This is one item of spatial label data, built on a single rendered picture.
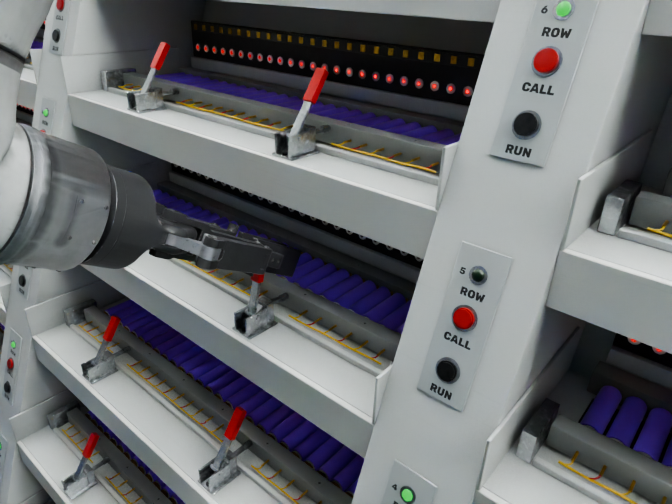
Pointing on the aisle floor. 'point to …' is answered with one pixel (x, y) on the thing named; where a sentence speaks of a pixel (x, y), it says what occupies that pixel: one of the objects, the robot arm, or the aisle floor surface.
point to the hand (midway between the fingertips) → (266, 255)
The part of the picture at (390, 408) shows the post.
